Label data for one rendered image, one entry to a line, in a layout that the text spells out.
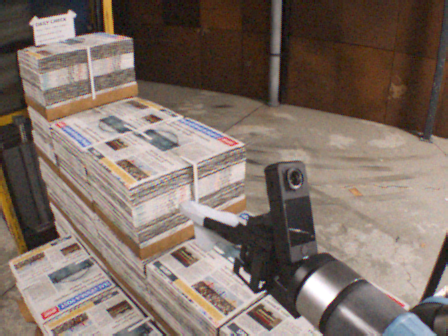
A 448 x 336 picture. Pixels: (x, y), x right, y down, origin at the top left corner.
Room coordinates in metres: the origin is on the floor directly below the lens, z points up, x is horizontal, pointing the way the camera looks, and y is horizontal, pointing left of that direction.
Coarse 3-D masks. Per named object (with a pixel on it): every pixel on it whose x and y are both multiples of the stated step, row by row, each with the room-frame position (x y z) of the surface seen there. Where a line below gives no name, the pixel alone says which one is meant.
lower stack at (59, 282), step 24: (72, 240) 1.14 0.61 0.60; (24, 264) 0.98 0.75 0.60; (48, 264) 0.99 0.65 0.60; (72, 264) 1.00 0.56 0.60; (96, 264) 1.01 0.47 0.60; (24, 288) 0.86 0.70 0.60; (48, 288) 0.87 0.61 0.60; (72, 288) 0.88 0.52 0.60; (96, 288) 0.89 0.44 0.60; (48, 312) 0.77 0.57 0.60; (72, 312) 0.78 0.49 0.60; (96, 312) 0.79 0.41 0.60; (120, 312) 0.79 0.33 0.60
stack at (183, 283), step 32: (64, 192) 1.19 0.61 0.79; (96, 224) 0.98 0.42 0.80; (96, 256) 1.05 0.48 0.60; (128, 256) 0.83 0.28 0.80; (160, 256) 0.81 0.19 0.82; (192, 256) 0.80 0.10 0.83; (224, 256) 0.81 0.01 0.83; (160, 288) 0.73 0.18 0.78; (192, 288) 0.69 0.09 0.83; (224, 288) 0.69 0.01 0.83; (192, 320) 0.63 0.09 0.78; (224, 320) 0.59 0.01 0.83; (256, 320) 0.58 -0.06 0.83; (288, 320) 0.58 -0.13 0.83
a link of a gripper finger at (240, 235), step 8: (208, 224) 0.39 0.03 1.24; (216, 224) 0.38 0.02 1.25; (224, 224) 0.38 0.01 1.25; (240, 224) 0.39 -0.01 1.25; (224, 232) 0.37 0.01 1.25; (232, 232) 0.37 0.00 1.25; (240, 232) 0.37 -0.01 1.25; (248, 232) 0.37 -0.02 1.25; (232, 240) 0.37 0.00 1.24; (240, 240) 0.36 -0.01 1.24; (248, 240) 0.36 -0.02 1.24
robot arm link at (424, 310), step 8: (432, 296) 0.35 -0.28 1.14; (440, 296) 0.34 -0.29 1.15; (416, 304) 0.34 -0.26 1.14; (424, 304) 0.33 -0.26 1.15; (432, 304) 0.32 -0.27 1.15; (440, 304) 0.32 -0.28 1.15; (416, 312) 0.31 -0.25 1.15; (424, 312) 0.30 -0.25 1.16; (432, 312) 0.29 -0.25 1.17; (440, 312) 0.28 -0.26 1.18; (424, 320) 0.29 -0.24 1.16; (432, 320) 0.28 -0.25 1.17; (440, 320) 0.27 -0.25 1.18; (432, 328) 0.27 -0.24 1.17; (440, 328) 0.26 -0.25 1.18
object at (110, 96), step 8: (120, 88) 1.41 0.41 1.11; (128, 88) 1.43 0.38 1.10; (136, 88) 1.45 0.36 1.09; (96, 96) 1.34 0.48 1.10; (104, 96) 1.36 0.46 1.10; (112, 96) 1.38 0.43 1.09; (120, 96) 1.40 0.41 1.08; (128, 96) 1.43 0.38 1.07; (32, 104) 1.33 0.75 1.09; (72, 104) 1.27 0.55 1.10; (80, 104) 1.29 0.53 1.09; (88, 104) 1.31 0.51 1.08; (96, 104) 1.33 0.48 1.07; (40, 112) 1.26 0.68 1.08; (48, 112) 1.21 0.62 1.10; (56, 112) 1.23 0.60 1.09; (64, 112) 1.25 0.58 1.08; (72, 112) 1.27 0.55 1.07; (48, 120) 1.20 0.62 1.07; (40, 152) 1.36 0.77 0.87; (48, 160) 1.28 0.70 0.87; (56, 168) 1.22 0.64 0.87; (56, 208) 1.34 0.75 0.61; (64, 216) 1.27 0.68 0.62
